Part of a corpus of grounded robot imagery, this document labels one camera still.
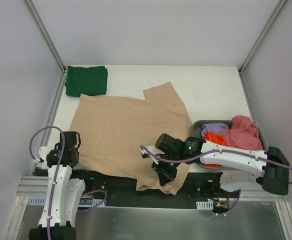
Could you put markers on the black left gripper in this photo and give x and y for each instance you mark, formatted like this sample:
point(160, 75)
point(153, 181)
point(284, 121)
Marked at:
point(69, 136)

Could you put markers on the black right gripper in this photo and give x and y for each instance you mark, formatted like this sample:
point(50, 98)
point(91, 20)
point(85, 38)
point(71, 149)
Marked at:
point(163, 172)

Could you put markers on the beige t shirt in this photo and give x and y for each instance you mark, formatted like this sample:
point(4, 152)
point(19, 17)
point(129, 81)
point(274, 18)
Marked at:
point(112, 129)

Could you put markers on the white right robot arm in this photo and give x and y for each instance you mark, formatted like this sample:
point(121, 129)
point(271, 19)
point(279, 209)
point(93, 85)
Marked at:
point(242, 169)

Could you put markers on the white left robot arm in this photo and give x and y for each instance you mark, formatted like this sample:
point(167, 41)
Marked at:
point(64, 191)

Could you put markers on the grey plastic bin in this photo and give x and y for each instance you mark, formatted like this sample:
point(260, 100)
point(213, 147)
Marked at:
point(196, 130)

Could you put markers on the orange t shirt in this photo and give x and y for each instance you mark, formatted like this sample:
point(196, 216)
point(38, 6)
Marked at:
point(220, 140)

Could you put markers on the lilac t shirt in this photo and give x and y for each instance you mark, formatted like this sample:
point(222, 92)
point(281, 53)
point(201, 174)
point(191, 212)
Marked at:
point(214, 128)

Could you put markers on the pink t shirt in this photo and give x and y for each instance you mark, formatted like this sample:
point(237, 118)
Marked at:
point(243, 134)

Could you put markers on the folded green t shirt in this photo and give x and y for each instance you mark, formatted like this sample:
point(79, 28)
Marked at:
point(91, 81)

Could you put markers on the aluminium frame rail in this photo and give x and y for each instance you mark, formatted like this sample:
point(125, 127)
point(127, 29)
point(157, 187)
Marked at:
point(37, 186)

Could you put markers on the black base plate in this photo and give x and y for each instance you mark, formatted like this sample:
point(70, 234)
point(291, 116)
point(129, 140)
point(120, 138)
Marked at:
point(121, 191)

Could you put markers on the white slotted cable duct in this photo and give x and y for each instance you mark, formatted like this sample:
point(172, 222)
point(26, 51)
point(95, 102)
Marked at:
point(205, 205)

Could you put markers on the left aluminium corner post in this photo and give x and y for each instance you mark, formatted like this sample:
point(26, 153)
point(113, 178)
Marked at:
point(44, 33)

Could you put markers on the aluminium corner post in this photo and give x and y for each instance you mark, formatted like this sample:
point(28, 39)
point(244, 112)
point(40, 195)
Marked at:
point(262, 35)
point(44, 33)

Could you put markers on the right aluminium corner post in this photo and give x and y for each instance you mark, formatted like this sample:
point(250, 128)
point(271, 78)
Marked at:
point(262, 35)

